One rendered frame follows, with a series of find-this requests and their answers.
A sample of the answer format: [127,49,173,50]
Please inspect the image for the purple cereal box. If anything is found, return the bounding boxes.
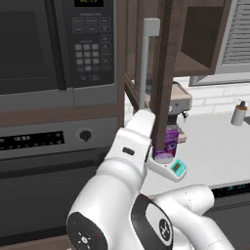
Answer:
[153,127,181,161]

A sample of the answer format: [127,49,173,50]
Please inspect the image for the white digital scale teal display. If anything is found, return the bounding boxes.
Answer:
[148,155,188,183]

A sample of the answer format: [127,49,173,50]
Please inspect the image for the grey built-in oven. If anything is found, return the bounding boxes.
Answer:
[0,116,119,239]

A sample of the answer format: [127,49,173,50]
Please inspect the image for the grey microwave oven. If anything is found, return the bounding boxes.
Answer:
[0,0,119,113]

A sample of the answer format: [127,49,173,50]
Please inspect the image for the brown wall cabinet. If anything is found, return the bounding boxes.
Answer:
[124,0,234,115]

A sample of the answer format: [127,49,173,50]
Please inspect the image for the grey cabinet door handle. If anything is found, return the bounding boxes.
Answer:
[139,18,161,112]

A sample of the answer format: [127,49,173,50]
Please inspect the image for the grey soap dispenser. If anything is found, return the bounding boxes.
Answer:
[230,99,248,127]

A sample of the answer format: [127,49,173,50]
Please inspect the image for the brown oven housing cabinet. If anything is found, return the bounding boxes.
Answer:
[0,0,129,250]

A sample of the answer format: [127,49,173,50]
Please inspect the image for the black oven knob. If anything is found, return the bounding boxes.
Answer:
[78,128,94,143]

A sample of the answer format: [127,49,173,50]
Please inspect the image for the grey window blinds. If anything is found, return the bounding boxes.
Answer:
[188,0,250,88]

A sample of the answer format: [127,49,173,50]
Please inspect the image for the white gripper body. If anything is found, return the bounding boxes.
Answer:
[124,108,157,139]

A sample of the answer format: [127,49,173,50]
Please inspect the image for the beige coffee machine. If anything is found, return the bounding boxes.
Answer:
[146,81,193,145]

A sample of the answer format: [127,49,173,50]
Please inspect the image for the dark brown cabinet door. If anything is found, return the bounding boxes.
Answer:
[150,0,187,158]

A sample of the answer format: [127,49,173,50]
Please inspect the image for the dark grey dishwasher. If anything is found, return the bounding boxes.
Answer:
[206,182,250,250]

